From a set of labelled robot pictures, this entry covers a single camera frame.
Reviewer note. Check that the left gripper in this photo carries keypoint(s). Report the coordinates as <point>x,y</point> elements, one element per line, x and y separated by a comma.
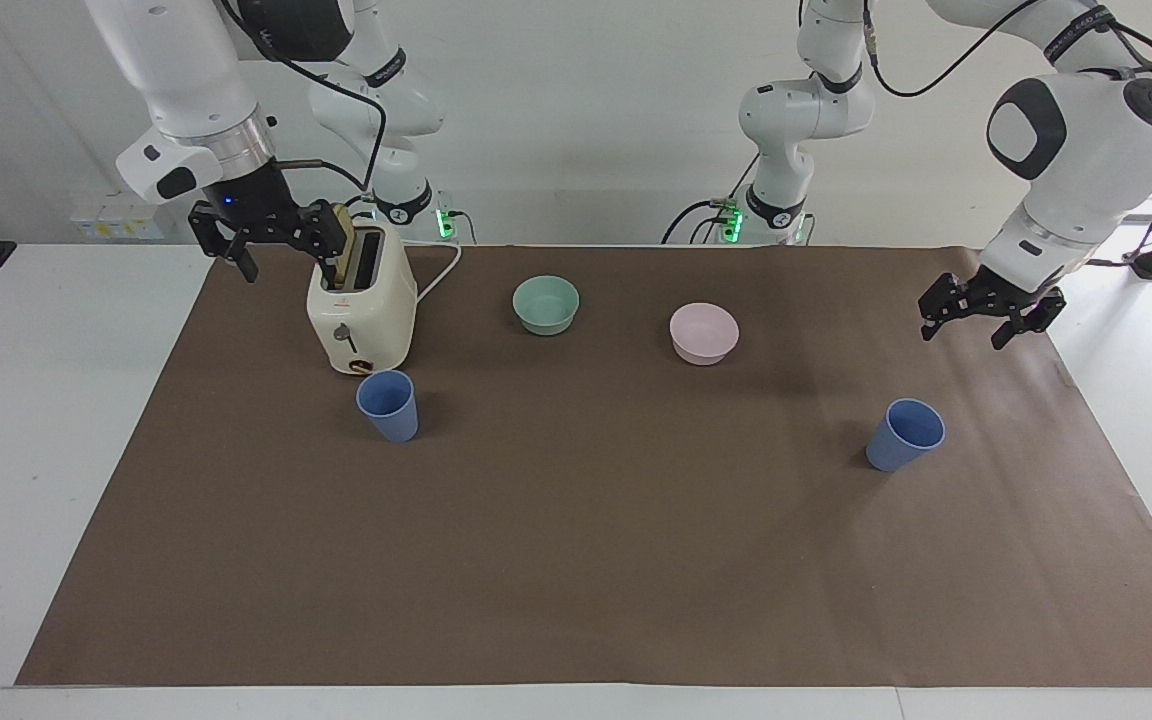
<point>1004,292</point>

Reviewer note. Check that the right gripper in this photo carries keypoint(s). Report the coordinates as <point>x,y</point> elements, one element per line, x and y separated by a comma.
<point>251,195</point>

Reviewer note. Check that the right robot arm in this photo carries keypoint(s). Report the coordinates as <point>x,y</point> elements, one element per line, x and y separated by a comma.
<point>186,70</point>

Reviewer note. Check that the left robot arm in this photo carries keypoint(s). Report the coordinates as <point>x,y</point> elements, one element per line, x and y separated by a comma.
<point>1086,150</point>

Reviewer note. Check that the toast slice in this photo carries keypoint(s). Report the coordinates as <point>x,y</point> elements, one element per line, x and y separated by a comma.
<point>342,245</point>

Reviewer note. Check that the cream toaster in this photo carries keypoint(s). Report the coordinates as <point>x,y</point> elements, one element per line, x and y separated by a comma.
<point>366,320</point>

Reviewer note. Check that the white socket box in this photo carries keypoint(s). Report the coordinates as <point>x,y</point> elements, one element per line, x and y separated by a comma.
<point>116,222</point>

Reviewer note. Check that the blue cup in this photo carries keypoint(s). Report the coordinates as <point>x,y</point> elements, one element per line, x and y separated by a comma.
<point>901,440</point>
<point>388,410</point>

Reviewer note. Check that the green bowl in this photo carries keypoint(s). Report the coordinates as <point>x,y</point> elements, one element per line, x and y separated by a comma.
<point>546,305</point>

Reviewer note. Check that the pink bowl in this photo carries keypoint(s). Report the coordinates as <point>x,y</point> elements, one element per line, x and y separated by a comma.
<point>704,335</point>

